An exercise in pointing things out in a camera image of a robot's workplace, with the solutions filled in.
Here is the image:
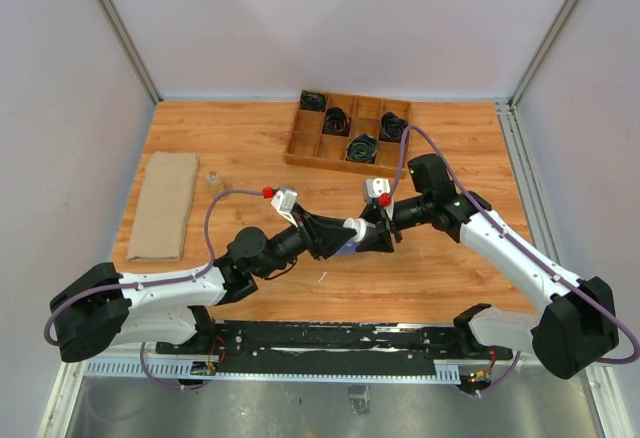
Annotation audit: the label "purple cable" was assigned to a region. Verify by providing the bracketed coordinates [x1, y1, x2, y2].
[43, 186, 276, 392]
[378, 124, 640, 399]

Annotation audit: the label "rolled tie orange stripes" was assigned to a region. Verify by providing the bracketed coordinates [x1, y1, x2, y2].
[322, 107, 351, 137]

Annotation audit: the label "white pill bottle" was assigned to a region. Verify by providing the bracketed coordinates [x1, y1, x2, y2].
[343, 218, 376, 246]

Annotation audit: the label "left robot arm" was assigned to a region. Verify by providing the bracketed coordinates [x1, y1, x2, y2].
[43, 207, 366, 363]

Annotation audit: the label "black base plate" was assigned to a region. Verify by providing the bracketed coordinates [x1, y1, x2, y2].
[152, 320, 513, 378]

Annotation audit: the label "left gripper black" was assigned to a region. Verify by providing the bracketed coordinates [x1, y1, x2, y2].
[256, 204, 358, 280]

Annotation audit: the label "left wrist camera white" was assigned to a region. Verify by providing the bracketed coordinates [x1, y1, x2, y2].
[271, 186, 297, 225]

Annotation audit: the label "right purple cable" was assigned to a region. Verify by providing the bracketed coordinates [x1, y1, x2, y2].
[378, 124, 640, 399]

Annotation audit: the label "blue weekly pill organizer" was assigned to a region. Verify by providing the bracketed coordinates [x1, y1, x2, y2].
[336, 241, 357, 256]

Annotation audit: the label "beige folded cloth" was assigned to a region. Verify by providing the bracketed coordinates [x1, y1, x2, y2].
[127, 152, 199, 262]

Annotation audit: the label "wooden compartment tray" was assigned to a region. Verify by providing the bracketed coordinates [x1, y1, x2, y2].
[284, 89, 413, 177]

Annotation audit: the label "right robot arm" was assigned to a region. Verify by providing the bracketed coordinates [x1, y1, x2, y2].
[344, 154, 619, 379]

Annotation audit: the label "small glass bottle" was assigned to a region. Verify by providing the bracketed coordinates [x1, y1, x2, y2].
[205, 171, 230, 200]

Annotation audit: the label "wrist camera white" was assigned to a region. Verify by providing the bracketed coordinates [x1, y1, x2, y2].
[271, 186, 297, 225]
[362, 178, 391, 204]

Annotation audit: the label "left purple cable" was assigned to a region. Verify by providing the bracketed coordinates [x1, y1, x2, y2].
[43, 186, 276, 392]

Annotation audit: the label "rolled tie green pattern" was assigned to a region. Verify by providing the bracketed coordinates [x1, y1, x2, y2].
[346, 134, 379, 164]

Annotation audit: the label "rolled tie top left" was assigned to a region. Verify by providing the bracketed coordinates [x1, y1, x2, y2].
[300, 90, 327, 112]

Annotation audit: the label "rolled tie right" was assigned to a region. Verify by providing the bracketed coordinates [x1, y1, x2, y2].
[379, 111, 409, 143]

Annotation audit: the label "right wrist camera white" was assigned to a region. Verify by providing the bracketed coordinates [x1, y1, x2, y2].
[362, 178, 391, 204]

